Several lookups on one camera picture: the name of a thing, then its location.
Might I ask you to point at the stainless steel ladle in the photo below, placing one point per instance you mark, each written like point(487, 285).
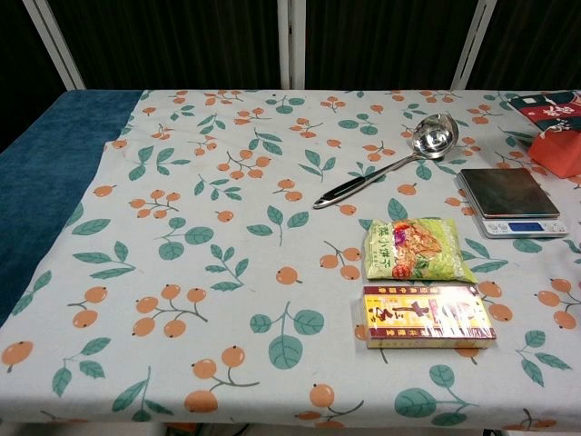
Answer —
point(436, 134)

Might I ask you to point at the digital kitchen scale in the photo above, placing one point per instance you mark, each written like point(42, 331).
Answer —
point(510, 195)

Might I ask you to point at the blue cloth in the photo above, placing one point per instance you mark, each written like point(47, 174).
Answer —
point(50, 172)

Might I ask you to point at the green snack packet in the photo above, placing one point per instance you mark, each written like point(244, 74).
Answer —
point(413, 250)

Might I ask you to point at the white frame post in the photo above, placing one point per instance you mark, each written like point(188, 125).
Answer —
point(56, 43)
point(291, 43)
point(474, 43)

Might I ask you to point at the dark red patterned packet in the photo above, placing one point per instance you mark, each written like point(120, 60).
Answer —
point(551, 111)

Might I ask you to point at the floral orange leaf tablecloth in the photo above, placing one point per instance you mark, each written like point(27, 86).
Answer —
point(272, 254)

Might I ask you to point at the yellow and red box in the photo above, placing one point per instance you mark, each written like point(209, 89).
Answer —
point(422, 315)

